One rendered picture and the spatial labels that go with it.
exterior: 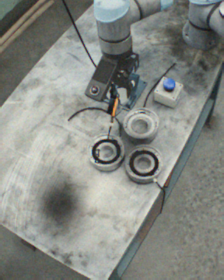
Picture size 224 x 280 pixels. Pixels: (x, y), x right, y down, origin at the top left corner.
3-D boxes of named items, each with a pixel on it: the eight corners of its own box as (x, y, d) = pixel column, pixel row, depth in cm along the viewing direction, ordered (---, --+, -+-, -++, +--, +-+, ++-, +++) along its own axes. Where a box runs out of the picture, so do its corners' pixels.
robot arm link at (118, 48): (121, 47, 75) (89, 37, 78) (122, 61, 79) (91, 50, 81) (136, 27, 78) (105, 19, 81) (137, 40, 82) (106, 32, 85)
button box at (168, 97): (173, 109, 111) (175, 99, 107) (153, 100, 113) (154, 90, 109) (183, 91, 115) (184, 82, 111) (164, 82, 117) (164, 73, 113)
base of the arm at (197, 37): (190, 19, 134) (191, 1, 125) (224, 33, 129) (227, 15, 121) (176, 40, 127) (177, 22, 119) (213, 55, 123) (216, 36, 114)
